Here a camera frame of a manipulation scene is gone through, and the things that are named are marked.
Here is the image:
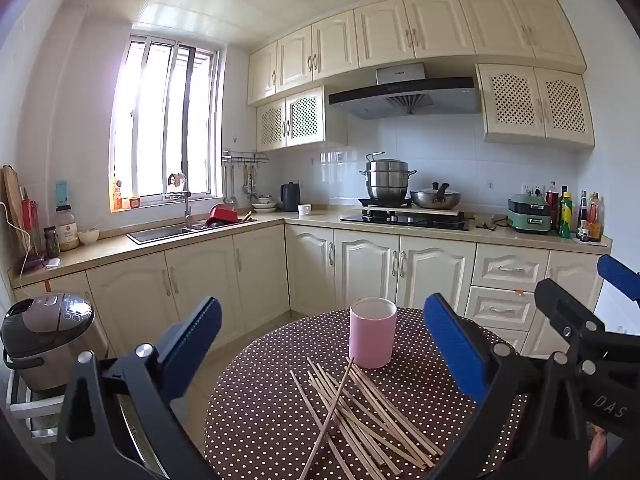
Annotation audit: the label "pink cylindrical cup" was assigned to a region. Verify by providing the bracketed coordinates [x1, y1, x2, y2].
[348, 297, 398, 369]

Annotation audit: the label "stainless steel sink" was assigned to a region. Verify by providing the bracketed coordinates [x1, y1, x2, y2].
[126, 218, 258, 246]

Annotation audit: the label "white-lidded glass jar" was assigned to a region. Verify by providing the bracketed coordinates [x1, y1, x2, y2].
[54, 205, 80, 252]

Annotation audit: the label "brown sauce bottle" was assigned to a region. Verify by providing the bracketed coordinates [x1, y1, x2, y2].
[587, 192, 602, 243]

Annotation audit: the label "white storage rack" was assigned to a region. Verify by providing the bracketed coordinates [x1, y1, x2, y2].
[7, 360, 126, 456]

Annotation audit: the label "person's right hand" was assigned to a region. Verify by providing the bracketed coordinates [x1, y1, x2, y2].
[590, 432, 609, 466]

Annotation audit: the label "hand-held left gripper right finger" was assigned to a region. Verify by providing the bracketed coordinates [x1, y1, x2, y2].
[422, 292, 590, 480]

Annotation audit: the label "black gas stove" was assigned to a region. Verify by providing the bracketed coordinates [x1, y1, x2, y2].
[340, 199, 473, 232]

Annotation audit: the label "white cable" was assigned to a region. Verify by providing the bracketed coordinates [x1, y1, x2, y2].
[0, 202, 46, 286]

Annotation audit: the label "hanging metal ladle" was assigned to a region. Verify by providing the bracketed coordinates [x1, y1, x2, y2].
[223, 162, 238, 206]

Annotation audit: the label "cream upper wall cabinets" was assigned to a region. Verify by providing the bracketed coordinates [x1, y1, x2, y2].
[246, 0, 587, 107]

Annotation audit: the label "dark electric kettle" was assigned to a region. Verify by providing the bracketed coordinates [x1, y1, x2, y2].
[280, 182, 301, 212]

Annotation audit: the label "small cream lattice cabinet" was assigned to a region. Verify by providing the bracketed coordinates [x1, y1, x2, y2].
[256, 85, 348, 153]

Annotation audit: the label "wall utensil rail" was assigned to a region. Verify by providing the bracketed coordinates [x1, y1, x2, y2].
[221, 150, 269, 166]

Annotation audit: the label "pile of wooden chopsticks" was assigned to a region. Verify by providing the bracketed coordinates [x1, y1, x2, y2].
[290, 356, 446, 480]

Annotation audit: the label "stainless steel steamer pot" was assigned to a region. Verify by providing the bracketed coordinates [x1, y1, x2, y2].
[359, 152, 417, 202]

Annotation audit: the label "wooden cutting board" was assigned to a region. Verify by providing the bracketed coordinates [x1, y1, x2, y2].
[1, 165, 31, 261]

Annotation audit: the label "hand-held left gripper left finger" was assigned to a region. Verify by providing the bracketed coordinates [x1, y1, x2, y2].
[54, 296, 223, 480]

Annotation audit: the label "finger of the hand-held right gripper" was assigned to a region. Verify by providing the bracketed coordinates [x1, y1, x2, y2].
[597, 254, 640, 303]
[534, 278, 640, 376]

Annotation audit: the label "dark sauce bottle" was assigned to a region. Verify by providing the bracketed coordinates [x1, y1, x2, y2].
[576, 191, 589, 240]

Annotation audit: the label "large cream lattice cabinet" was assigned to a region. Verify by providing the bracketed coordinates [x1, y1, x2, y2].
[475, 63, 596, 150]

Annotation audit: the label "red pot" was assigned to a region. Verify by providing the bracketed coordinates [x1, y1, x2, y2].
[206, 203, 241, 226]

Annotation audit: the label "metal sink faucet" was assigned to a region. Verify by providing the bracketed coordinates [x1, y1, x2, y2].
[168, 172, 193, 229]

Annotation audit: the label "range hood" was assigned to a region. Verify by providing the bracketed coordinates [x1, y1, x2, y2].
[327, 62, 483, 121]

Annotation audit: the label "kitchen window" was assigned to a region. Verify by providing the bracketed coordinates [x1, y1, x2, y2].
[109, 35, 224, 211]

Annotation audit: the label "red-capped dark bottle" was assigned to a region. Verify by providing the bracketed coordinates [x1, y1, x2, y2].
[545, 181, 560, 226]

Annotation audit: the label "green electric cooker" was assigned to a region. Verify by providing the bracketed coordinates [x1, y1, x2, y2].
[506, 195, 553, 235]

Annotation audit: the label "metal wok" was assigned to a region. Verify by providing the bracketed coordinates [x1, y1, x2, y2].
[410, 182, 462, 210]

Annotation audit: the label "brown polka-dot tablecloth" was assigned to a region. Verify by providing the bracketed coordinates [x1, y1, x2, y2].
[204, 306, 531, 480]

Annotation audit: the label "grey rice cooker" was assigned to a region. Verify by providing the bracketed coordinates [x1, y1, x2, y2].
[0, 292, 108, 393]

